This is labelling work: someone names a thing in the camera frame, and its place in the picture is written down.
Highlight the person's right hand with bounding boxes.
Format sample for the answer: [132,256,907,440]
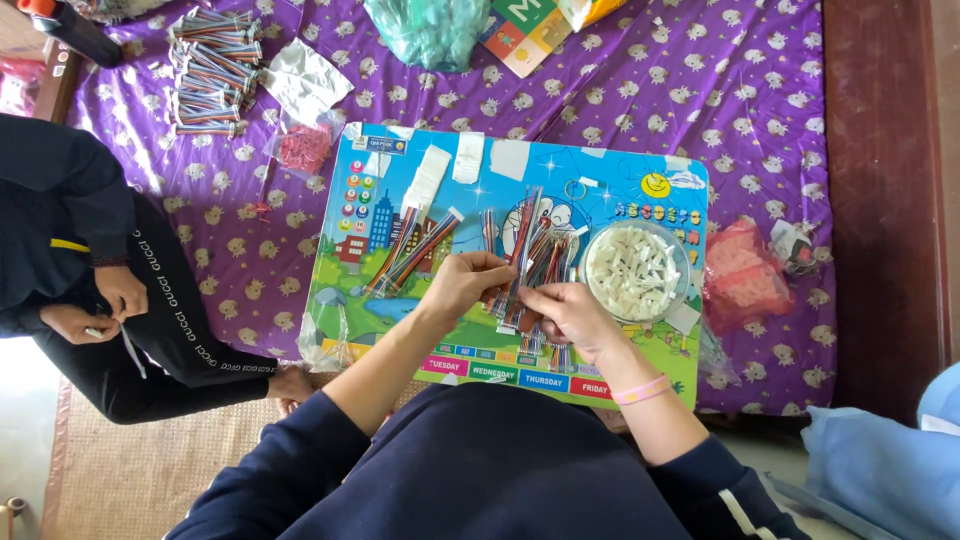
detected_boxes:
[517,282,633,366]

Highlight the clear bag of red connectors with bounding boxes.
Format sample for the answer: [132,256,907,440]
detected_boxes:
[264,111,346,183]

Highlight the black bottle with orange cap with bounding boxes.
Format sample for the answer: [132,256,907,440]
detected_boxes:
[16,0,126,70]

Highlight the clear bowl of white connectors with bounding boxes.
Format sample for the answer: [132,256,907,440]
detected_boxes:
[578,218,693,326]

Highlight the brown wooden post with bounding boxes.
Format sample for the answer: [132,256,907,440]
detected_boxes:
[30,37,85,126]

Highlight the thin white strip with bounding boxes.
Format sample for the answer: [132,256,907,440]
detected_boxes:
[118,322,149,381]

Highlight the woven straw floor mat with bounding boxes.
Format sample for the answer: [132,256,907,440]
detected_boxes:
[39,373,432,540]

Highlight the light blue cloth bundle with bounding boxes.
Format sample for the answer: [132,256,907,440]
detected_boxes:
[799,363,960,540]

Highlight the brown wooden bed frame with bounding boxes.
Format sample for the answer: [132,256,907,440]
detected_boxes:
[822,0,955,429]

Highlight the person's left hand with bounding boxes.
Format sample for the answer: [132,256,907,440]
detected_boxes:
[418,250,520,332]

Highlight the pink wrist bracelet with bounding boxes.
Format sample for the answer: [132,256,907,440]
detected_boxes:
[609,374,674,408]

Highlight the bunch of rainbow ribbon cables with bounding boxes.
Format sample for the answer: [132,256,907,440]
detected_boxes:
[480,185,583,333]

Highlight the yellow plastic bag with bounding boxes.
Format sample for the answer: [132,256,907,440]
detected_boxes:
[557,0,630,33]

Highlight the crumpled clear plastic bag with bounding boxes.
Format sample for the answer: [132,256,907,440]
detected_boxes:
[295,288,351,374]

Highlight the green plastic bag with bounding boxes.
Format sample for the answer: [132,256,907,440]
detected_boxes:
[363,0,494,74]

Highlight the small clear bag with dark parts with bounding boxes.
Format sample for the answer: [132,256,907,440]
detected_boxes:
[768,219,817,277]

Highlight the white tape piece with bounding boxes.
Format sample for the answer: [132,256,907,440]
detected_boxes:
[488,138,532,183]
[451,131,487,186]

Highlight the purple patterned bedsheet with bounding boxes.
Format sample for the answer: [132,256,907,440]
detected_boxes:
[66,0,839,418]

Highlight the bundled rainbow ribbon cables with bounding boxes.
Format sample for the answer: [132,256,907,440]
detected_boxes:
[373,207,467,299]
[363,205,423,297]

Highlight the long white paper strip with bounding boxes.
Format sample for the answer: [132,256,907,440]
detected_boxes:
[400,143,454,216]

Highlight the colourful cartoon lap board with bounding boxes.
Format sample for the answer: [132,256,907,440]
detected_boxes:
[298,123,711,411]

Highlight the colourful children's picture book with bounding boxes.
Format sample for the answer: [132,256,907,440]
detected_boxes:
[478,0,580,81]

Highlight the empty white plastic bag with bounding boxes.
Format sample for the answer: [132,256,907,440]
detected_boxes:
[257,37,355,127]

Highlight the person's navy sweatshirt torso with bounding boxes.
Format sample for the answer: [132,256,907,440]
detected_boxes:
[163,382,815,540]

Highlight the pink bag of connectors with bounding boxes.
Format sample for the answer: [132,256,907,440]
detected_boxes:
[702,216,797,337]

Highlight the heap of rainbow cable bundles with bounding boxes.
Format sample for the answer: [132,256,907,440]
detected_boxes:
[166,6,266,141]

